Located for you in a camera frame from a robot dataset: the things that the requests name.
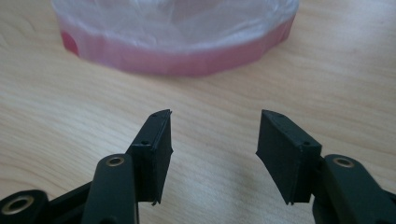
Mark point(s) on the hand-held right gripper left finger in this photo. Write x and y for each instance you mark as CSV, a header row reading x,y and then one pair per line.
x,y
154,155

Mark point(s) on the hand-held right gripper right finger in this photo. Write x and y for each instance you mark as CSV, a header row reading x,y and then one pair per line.
x,y
286,155

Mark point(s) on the white plastic bag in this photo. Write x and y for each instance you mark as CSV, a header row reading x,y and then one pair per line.
x,y
174,25

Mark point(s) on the pink cartoon trash bin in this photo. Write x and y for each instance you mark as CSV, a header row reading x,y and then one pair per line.
x,y
70,43

